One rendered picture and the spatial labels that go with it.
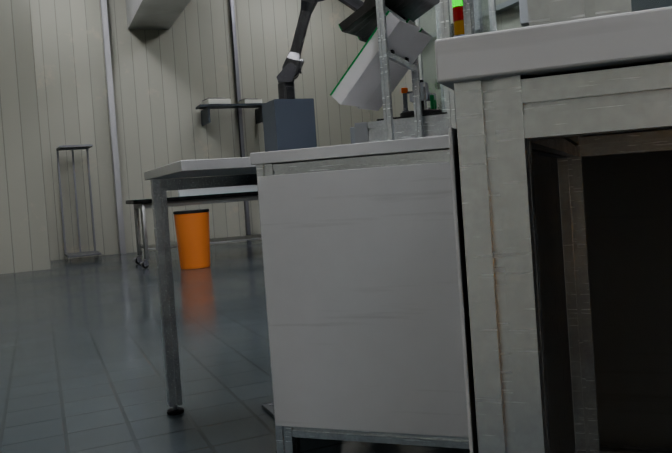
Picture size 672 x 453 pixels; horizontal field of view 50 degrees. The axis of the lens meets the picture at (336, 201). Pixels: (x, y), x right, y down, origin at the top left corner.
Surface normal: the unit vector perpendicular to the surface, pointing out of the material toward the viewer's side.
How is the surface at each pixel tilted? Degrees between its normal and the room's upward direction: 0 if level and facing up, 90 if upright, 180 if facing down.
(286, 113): 90
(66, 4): 90
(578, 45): 90
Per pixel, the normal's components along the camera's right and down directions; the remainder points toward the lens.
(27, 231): 0.39, 0.00
